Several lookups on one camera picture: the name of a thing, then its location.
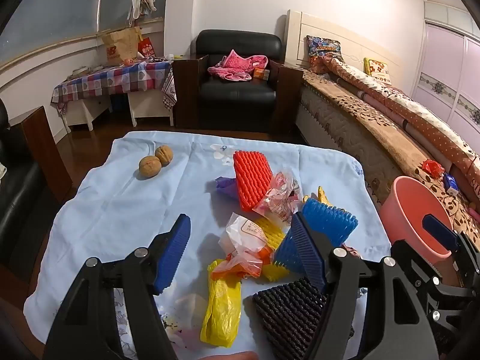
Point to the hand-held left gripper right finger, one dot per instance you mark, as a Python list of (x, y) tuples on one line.
[(305, 247)]

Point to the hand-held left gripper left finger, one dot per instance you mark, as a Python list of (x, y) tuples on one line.
[(174, 255)]

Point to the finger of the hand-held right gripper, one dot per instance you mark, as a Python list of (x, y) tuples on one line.
[(408, 255), (438, 232)]

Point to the yellow foam fruit net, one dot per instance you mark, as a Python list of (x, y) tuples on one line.
[(272, 236)]

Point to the blue foam fruit net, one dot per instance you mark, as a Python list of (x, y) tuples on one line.
[(330, 221)]

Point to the pink plastic bucket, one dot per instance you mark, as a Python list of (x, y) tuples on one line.
[(408, 210)]

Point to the large orange peel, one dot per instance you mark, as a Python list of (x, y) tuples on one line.
[(324, 195)]

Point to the pink printed snack wrapper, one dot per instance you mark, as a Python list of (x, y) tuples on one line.
[(279, 195)]

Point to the black foam fruit net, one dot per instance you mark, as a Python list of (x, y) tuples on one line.
[(292, 311)]

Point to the orange plastic bag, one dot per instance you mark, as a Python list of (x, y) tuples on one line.
[(240, 266)]

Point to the white plastic wrapper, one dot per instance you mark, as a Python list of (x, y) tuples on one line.
[(240, 232)]

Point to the yellow plastic bag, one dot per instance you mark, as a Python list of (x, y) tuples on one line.
[(221, 307)]

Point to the purple foam fruit net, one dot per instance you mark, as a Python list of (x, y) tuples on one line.
[(225, 187)]

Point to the red foam fruit net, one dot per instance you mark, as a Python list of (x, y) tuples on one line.
[(251, 180)]

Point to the person's left hand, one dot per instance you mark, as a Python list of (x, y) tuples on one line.
[(232, 356)]

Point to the blue tissue pack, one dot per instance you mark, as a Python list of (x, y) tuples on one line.
[(451, 183)]

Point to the red snack packet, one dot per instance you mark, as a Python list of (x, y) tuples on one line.
[(431, 167)]

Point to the light blue floral cloth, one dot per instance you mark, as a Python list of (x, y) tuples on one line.
[(112, 202)]

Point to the brown walnut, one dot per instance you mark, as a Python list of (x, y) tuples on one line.
[(150, 165), (164, 154)]

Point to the brown leaf-pattern blanket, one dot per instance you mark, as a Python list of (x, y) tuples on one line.
[(393, 146)]

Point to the orange dotted quilt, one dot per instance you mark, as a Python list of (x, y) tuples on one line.
[(423, 116)]

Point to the bed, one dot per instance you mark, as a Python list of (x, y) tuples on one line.
[(330, 116)]

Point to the white embroidered cloth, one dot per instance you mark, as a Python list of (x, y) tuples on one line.
[(169, 90)]

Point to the black leather armchair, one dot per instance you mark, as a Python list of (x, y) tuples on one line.
[(236, 93)]

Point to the lilac sliding-door wardrobe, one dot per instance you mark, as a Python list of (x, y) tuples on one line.
[(446, 63)]

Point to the yellow floral pillow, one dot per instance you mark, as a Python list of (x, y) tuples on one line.
[(377, 69)]

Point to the small orange box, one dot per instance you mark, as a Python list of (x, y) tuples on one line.
[(260, 73)]

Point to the checkered tablecloth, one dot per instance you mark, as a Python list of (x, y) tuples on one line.
[(108, 78)]

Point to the pink dotted clothes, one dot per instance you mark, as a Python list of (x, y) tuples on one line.
[(236, 68)]

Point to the colourful patterned pillow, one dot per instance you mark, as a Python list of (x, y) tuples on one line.
[(322, 50)]

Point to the small orange fruit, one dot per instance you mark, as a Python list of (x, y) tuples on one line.
[(128, 62)]

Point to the red gift bag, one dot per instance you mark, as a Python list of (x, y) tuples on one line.
[(147, 48)]

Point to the brown paper bag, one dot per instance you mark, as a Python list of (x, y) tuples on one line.
[(120, 47)]

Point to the cream bed headboard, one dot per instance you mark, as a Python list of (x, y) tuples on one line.
[(337, 33)]

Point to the white clothes on rack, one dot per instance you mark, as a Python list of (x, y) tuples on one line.
[(140, 0)]

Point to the bay window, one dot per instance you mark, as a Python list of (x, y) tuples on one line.
[(56, 3)]

